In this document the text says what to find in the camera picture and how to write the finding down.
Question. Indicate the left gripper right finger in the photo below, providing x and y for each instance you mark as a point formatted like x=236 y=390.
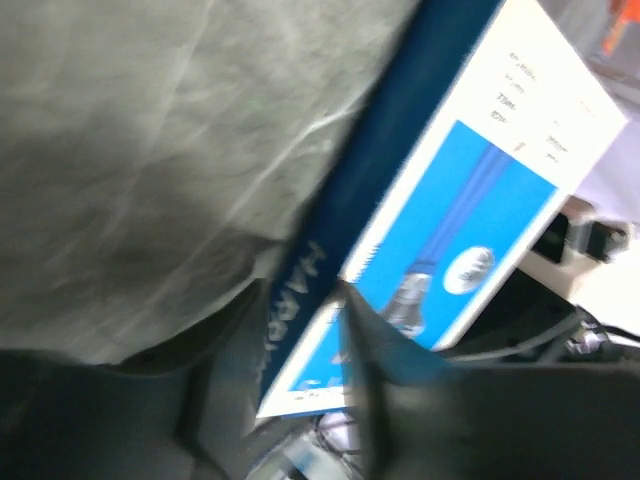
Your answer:
x=420 y=416

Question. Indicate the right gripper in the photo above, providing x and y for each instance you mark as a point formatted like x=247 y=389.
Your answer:
x=532 y=309

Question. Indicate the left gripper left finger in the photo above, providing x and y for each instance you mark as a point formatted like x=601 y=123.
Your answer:
x=159 y=414

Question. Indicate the blue Harry's razor box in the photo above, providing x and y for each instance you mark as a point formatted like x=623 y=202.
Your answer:
x=485 y=122

